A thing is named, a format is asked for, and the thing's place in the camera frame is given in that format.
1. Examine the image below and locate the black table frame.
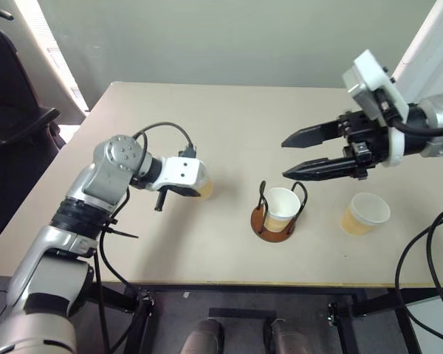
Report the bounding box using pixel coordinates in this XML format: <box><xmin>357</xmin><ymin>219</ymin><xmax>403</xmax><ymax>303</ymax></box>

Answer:
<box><xmin>84</xmin><ymin>282</ymin><xmax>425</xmax><ymax>354</ymax></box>

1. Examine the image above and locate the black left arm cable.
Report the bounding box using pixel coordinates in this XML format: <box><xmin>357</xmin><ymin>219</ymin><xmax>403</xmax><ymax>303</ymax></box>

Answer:
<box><xmin>94</xmin><ymin>122</ymin><xmax>199</xmax><ymax>354</ymax></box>

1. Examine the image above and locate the paper cup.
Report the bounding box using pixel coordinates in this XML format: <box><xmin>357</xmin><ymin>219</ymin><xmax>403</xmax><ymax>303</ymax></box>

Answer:
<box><xmin>197</xmin><ymin>173</ymin><xmax>216</xmax><ymax>201</ymax></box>
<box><xmin>340</xmin><ymin>192</ymin><xmax>391</xmax><ymax>237</ymax></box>
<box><xmin>264</xmin><ymin>187</ymin><xmax>302</xmax><ymax>233</ymax></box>

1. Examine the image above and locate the white box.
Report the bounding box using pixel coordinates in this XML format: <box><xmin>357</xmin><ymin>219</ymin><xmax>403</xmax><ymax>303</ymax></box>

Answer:
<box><xmin>405</xmin><ymin>293</ymin><xmax>443</xmax><ymax>354</ymax></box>

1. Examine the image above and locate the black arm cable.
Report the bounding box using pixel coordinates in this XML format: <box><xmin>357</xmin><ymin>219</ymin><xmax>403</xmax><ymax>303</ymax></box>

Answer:
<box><xmin>389</xmin><ymin>117</ymin><xmax>443</xmax><ymax>136</ymax></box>
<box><xmin>94</xmin><ymin>122</ymin><xmax>199</xmax><ymax>354</ymax></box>

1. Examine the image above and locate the dark rounded foot shape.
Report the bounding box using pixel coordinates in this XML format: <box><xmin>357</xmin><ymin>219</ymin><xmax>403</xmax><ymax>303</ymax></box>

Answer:
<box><xmin>179</xmin><ymin>317</ymin><xmax>226</xmax><ymax>354</ymax></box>
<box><xmin>267</xmin><ymin>319</ymin><xmax>311</xmax><ymax>354</ymax></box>

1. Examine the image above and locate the black hanging cable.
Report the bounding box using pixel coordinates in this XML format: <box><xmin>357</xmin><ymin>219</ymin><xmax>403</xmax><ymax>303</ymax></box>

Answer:
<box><xmin>394</xmin><ymin>203</ymin><xmax>443</xmax><ymax>354</ymax></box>
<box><xmin>427</xmin><ymin>212</ymin><xmax>443</xmax><ymax>316</ymax></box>

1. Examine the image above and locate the white board panel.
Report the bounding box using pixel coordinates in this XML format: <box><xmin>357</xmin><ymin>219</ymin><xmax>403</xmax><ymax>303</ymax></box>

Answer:
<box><xmin>391</xmin><ymin>0</ymin><xmax>443</xmax><ymax>104</ymax></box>

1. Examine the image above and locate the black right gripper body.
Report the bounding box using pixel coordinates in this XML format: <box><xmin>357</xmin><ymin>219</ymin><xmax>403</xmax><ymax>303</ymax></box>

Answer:
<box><xmin>337</xmin><ymin>110</ymin><xmax>392</xmax><ymax>180</ymax></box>

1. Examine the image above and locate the black floor plate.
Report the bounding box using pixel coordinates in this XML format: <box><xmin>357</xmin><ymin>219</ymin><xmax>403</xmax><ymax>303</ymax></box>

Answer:
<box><xmin>208</xmin><ymin>307</ymin><xmax>278</xmax><ymax>333</ymax></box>

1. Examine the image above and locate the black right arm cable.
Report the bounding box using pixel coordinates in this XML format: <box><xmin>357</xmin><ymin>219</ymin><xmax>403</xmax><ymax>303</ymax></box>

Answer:
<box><xmin>389</xmin><ymin>117</ymin><xmax>443</xmax><ymax>136</ymax></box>

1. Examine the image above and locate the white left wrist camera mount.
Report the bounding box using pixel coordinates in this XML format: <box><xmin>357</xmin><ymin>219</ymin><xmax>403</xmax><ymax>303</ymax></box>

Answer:
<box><xmin>147</xmin><ymin>156</ymin><xmax>207</xmax><ymax>192</ymax></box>

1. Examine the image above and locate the black office chair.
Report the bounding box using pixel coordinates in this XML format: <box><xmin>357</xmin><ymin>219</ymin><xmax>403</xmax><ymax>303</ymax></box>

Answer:
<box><xmin>0</xmin><ymin>9</ymin><xmax>67</xmax><ymax>239</ymax></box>

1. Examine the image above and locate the wire cup holder brown base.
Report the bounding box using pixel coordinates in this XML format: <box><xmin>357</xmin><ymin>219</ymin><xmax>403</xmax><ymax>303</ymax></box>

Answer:
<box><xmin>250</xmin><ymin>180</ymin><xmax>308</xmax><ymax>243</ymax></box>

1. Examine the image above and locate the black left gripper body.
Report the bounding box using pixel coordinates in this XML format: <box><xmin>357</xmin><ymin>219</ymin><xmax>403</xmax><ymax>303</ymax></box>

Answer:
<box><xmin>168</xmin><ymin>185</ymin><xmax>202</xmax><ymax>198</ymax></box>

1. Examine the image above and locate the black zip tie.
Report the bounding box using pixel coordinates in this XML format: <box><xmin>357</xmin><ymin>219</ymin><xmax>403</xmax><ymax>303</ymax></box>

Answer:
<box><xmin>109</xmin><ymin>218</ymin><xmax>140</xmax><ymax>239</ymax></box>

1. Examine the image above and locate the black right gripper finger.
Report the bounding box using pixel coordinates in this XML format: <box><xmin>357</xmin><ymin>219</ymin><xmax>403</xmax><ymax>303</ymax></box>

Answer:
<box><xmin>281</xmin><ymin>156</ymin><xmax>355</xmax><ymax>181</ymax></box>
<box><xmin>280</xmin><ymin>121</ymin><xmax>343</xmax><ymax>150</ymax></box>

